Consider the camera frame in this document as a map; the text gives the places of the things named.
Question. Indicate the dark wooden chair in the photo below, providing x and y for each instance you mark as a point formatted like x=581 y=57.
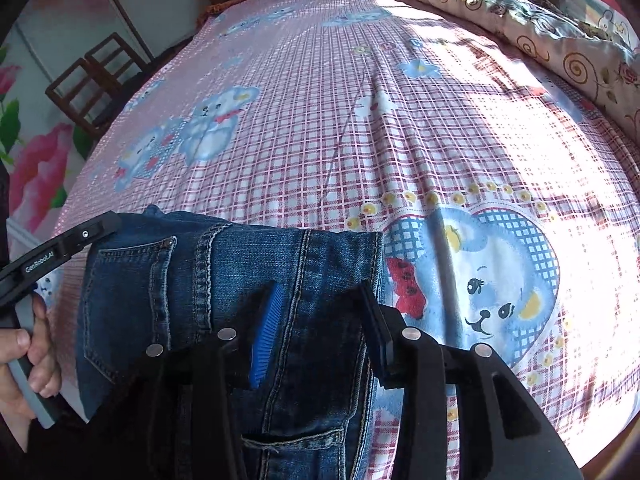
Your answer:
x=85 y=85

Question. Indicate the person's left hand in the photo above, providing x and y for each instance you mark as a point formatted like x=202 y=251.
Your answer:
x=42 y=360

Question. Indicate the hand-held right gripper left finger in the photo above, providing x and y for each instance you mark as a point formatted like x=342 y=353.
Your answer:
x=265 y=332

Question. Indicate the blue denim pants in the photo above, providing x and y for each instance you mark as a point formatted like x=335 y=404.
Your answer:
x=240 y=270

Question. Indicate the floral printed wardrobe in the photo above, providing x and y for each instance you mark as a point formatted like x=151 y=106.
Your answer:
x=35 y=160

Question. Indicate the cartoon printed pillow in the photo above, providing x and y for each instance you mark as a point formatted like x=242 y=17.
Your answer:
x=612 y=22

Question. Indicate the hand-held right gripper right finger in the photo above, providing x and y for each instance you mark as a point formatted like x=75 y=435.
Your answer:
x=374 y=332

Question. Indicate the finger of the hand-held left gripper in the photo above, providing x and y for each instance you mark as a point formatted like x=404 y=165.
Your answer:
x=97 y=230

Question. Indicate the red checked cartoon bedsheet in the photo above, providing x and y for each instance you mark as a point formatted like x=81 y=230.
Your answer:
x=350 y=125

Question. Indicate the floral swirl quilt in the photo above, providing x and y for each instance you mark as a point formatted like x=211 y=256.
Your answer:
x=565 y=55

